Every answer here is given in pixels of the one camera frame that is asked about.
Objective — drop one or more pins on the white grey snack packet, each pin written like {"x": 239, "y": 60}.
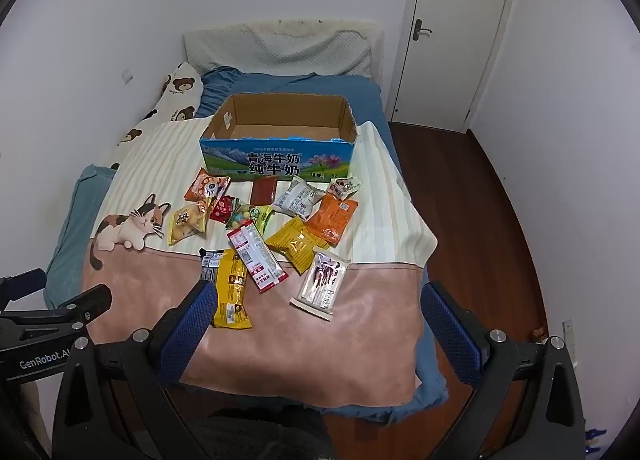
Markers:
{"x": 298, "y": 198}

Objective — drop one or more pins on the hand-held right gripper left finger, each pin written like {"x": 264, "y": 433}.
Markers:
{"x": 192, "y": 330}

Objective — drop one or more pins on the white door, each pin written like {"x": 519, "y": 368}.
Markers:
{"x": 450, "y": 35}

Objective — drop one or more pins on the small brown floor object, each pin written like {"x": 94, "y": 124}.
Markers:
{"x": 539, "y": 333}

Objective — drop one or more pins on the blue pillow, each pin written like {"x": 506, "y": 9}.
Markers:
{"x": 75, "y": 220}

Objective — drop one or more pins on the small white cartoon packet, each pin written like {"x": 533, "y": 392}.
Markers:
{"x": 344, "y": 188}

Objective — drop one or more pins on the white biscuit stick packet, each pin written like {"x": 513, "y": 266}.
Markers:
{"x": 320, "y": 285}

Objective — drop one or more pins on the orange panda snack packet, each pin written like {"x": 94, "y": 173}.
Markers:
{"x": 206, "y": 185}

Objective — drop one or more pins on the black snack packet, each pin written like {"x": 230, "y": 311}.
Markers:
{"x": 211, "y": 262}

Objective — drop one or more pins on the bear print pillow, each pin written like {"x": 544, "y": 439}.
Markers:
{"x": 172, "y": 95}

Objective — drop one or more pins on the long yellow brown packet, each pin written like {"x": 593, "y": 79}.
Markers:
{"x": 231, "y": 290}

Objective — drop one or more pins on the brown sauce packet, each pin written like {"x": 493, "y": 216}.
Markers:
{"x": 263, "y": 191}

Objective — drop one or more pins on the small red snack packet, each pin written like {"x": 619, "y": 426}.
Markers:
{"x": 221, "y": 209}

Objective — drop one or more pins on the yellow triangle-print snack packet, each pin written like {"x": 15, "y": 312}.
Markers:
{"x": 297, "y": 242}

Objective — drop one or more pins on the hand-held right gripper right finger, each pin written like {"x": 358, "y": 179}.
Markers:
{"x": 450, "y": 335}

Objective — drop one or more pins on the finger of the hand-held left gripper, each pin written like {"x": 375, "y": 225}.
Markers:
{"x": 92, "y": 302}
{"x": 22, "y": 282}

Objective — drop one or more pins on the colourful candy packet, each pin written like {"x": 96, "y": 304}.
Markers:
{"x": 238, "y": 217}

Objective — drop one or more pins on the cat print blanket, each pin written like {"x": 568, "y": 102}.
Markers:
{"x": 370, "y": 290}

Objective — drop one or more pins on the green yellow snack packet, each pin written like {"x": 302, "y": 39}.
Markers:
{"x": 261, "y": 215}

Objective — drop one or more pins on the yellow bread snack packet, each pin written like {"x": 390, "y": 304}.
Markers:
{"x": 187, "y": 225}

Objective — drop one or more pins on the white wall socket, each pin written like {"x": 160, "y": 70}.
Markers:
{"x": 571, "y": 342}
{"x": 127, "y": 75}

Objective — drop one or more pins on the grey white pillow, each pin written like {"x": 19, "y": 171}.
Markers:
{"x": 280, "y": 47}

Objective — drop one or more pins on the blue printed cardboard box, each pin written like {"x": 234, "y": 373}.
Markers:
{"x": 280, "y": 160}

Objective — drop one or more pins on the long red white packet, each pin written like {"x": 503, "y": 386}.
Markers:
{"x": 257, "y": 257}

